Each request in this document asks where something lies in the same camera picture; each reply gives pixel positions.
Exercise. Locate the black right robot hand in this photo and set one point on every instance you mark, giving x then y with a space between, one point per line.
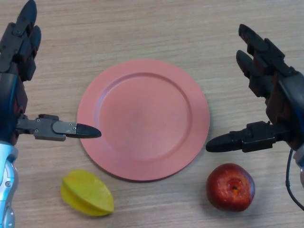
285 99

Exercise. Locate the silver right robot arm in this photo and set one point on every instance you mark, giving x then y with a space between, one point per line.
300 159

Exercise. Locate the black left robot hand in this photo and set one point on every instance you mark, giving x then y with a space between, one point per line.
12 95

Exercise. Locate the yellow starfruit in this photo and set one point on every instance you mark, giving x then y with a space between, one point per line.
88 194

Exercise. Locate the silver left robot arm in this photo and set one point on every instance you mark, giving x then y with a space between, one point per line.
7 183

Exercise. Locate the red apple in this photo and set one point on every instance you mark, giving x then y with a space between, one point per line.
228 187

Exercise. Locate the pink round plate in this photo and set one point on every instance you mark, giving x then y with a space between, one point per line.
143 123

